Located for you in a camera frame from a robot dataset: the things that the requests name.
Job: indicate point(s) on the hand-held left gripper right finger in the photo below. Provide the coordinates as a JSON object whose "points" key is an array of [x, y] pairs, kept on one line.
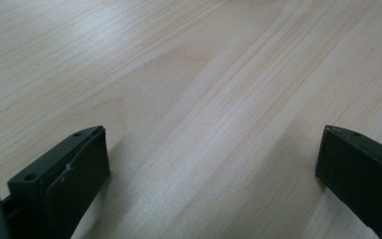
{"points": [[361, 176]]}

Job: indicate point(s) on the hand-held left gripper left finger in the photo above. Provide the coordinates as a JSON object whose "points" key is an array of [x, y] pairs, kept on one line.
{"points": [[66, 186]]}

